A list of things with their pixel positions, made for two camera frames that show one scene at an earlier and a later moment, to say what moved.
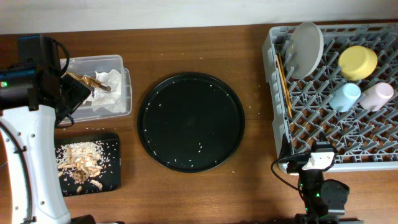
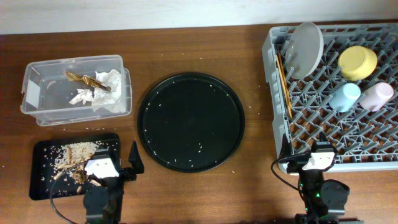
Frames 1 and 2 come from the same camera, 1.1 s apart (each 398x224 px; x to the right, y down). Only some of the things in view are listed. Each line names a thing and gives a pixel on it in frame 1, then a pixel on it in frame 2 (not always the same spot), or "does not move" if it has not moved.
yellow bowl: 357,62 does not move
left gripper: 78,91 to 138,167
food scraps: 81,161 does not move
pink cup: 377,96 does not move
